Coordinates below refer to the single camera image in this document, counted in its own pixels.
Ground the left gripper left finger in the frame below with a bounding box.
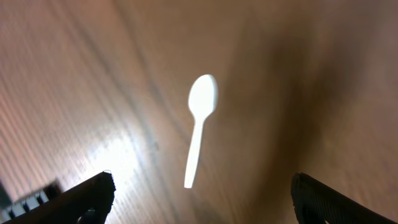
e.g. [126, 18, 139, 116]
[4, 172, 116, 224]

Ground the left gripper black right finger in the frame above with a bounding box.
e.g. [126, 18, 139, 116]
[290, 173, 397, 224]

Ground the white plastic spoon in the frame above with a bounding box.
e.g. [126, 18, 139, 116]
[184, 74, 218, 189]

